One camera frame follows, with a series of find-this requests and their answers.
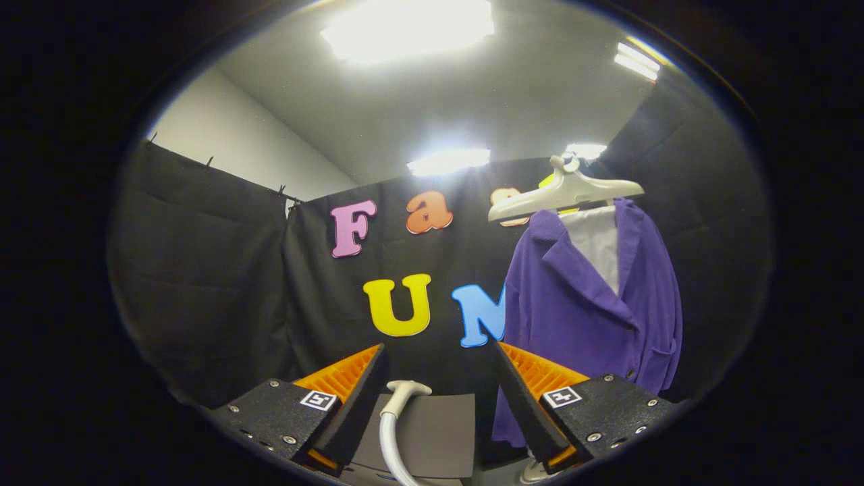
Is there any black backdrop cloth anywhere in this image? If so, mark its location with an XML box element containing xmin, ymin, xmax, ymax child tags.
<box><xmin>108</xmin><ymin>138</ymin><xmax>301</xmax><ymax>406</ymax></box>
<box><xmin>594</xmin><ymin>67</ymin><xmax>774</xmax><ymax>404</ymax></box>
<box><xmin>283</xmin><ymin>157</ymin><xmax>608</xmax><ymax>400</ymax></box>

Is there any metal stand base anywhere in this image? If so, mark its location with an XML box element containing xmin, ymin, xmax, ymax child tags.
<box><xmin>520</xmin><ymin>459</ymin><xmax>561</xmax><ymax>484</ymax></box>

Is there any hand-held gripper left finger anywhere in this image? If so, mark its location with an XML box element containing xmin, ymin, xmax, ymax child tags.
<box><xmin>206</xmin><ymin>343</ymin><xmax>390</xmax><ymax>477</ymax></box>

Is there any grey cabinet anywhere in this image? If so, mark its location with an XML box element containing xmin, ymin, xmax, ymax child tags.
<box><xmin>351</xmin><ymin>394</ymin><xmax>477</xmax><ymax>486</ymax></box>

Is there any large ceiling light panel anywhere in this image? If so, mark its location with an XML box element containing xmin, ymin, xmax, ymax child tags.
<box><xmin>321</xmin><ymin>0</ymin><xmax>495</xmax><ymax>65</ymax></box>

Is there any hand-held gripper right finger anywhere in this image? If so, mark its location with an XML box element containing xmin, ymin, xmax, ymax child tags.
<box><xmin>489</xmin><ymin>340</ymin><xmax>682</xmax><ymax>475</ymax></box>

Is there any white plastic hanger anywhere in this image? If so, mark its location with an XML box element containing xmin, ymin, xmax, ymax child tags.
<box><xmin>487</xmin><ymin>155</ymin><xmax>645</xmax><ymax>223</ymax></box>

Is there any white dress form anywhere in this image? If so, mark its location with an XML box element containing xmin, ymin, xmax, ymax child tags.
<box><xmin>559</xmin><ymin>206</ymin><xmax>620</xmax><ymax>296</ymax></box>

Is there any purple jacket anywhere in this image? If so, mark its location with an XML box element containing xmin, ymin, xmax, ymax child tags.
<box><xmin>491</xmin><ymin>198</ymin><xmax>684</xmax><ymax>448</ymax></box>

